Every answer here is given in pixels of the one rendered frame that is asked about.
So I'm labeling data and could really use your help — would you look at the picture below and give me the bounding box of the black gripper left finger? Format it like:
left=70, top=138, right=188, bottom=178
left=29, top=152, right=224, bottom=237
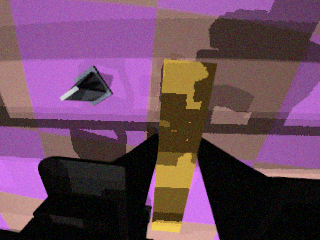
left=38, top=134, right=159, bottom=240

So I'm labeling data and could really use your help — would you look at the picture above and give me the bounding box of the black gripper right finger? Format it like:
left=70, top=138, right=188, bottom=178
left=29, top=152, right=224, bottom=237
left=197, top=138, right=320, bottom=240

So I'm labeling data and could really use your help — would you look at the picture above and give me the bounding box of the yellow bar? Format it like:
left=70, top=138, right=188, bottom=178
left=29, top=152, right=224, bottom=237
left=151, top=59, right=218, bottom=233

